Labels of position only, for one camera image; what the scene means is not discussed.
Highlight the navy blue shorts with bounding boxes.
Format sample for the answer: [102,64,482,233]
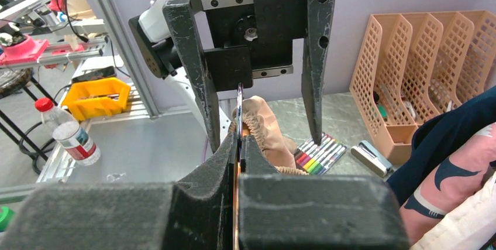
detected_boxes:
[387,87,495,205]

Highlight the white shorts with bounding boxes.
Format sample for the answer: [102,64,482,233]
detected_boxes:
[410,175,495,249]

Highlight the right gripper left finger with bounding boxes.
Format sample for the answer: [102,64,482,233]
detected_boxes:
[1,133,237,249]

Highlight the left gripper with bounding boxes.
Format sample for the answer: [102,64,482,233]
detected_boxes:
[163,0,335,152]

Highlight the pink patterned shorts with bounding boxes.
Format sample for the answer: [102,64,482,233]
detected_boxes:
[399,123,495,244]

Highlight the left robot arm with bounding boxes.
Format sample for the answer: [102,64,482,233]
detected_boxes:
[129,0,335,150]

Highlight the green plastic object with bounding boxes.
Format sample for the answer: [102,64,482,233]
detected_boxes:
[0,206,16,232]

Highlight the grey stapler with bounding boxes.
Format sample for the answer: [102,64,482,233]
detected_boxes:
[350,140,394,177]

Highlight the pack of coloured markers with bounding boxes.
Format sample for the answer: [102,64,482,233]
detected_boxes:
[294,133,347,175]

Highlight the pink plastic object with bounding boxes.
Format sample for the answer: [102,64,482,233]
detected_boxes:
[1,36,49,66]

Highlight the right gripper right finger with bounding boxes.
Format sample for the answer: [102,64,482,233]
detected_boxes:
[237,136,409,249]

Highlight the beige plastic file organizer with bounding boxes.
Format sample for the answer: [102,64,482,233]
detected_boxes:
[350,11,495,165]

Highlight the plastic water bottle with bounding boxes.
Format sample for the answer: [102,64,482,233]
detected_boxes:
[35,97,101,166]

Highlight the yellow plastic object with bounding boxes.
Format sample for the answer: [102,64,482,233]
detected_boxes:
[61,77,131,121]

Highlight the beige shorts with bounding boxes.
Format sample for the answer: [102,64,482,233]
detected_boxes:
[242,95,308,175]

